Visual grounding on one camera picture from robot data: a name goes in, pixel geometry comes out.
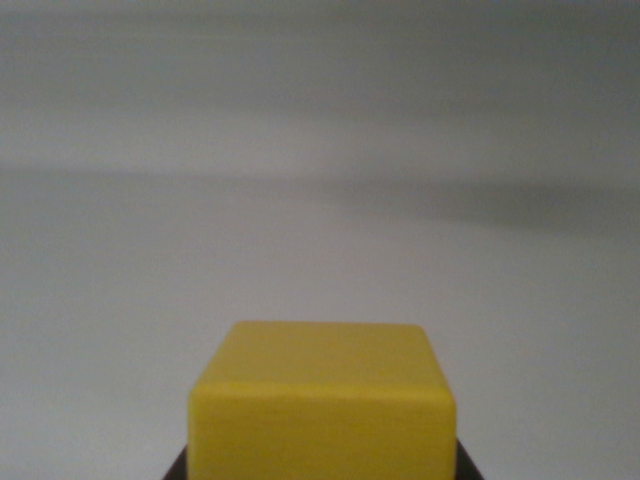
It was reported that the yellow wooden cube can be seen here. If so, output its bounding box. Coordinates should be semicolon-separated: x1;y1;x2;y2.
187;320;459;480

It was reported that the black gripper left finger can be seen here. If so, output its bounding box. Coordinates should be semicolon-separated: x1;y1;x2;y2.
160;443;191;480

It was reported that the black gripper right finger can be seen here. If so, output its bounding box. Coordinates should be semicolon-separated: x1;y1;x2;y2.
452;437;486;480

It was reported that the grey plastic tray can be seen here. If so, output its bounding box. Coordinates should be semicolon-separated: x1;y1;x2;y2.
0;0;640;480

